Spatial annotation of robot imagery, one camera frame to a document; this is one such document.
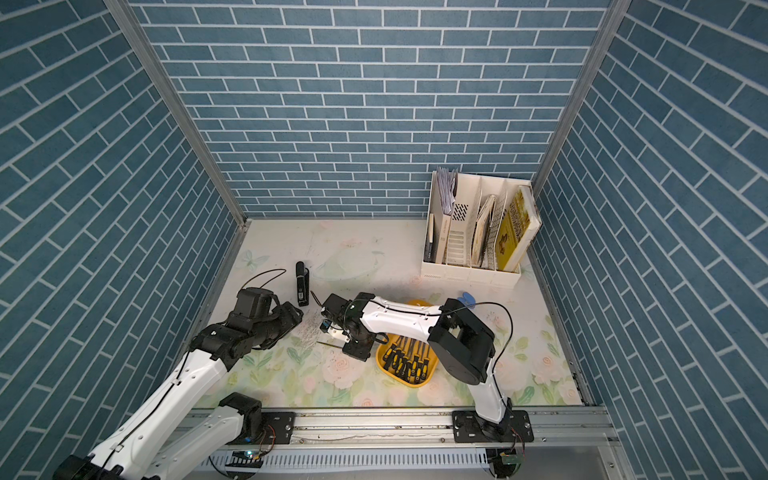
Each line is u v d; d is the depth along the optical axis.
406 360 0.84
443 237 0.87
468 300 0.95
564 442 0.74
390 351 0.85
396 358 0.83
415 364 0.83
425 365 0.83
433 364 0.83
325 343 0.89
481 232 0.95
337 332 0.77
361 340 0.73
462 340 0.50
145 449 0.41
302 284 0.99
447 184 0.89
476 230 0.94
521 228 0.89
